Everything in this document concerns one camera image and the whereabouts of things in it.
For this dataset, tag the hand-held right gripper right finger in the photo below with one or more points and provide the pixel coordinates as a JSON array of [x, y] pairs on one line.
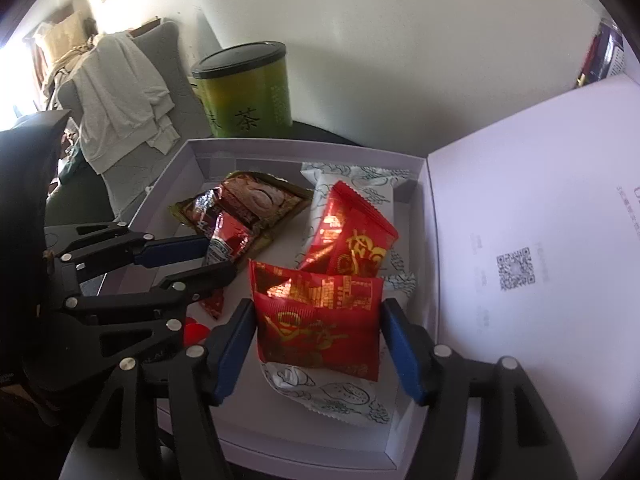
[[402, 350]]

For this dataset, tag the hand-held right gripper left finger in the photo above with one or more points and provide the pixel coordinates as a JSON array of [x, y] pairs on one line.
[[232, 345]]

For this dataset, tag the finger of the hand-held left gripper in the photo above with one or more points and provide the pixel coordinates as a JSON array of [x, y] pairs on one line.
[[170, 252], [200, 280]]

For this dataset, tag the red ketchup packet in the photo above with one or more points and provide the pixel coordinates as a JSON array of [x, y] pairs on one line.
[[227, 235]]

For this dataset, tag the white printed bread packet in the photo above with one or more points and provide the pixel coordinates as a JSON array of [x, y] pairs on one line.
[[370, 177], [340, 400]]

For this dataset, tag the red gold snack packet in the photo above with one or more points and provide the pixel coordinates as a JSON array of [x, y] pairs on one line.
[[315, 325], [350, 235]]

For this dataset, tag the brown green snack packet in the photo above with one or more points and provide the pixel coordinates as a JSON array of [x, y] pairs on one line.
[[270, 200]]

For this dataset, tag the white gift box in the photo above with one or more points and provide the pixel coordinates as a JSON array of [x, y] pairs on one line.
[[500, 210]]

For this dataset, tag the light grey garment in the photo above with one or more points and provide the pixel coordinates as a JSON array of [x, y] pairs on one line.
[[115, 100]]

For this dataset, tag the pile of clothes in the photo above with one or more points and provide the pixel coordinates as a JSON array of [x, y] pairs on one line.
[[60, 45]]

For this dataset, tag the green tea canister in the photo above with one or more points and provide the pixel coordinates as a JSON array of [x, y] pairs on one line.
[[240, 95]]

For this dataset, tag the grey chair with clothes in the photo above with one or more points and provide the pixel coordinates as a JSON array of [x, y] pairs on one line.
[[160, 45]]

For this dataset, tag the cardboard piece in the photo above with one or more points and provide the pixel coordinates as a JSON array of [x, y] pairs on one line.
[[145, 26]]

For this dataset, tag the white curved board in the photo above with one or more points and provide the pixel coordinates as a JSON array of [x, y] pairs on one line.
[[400, 35]]

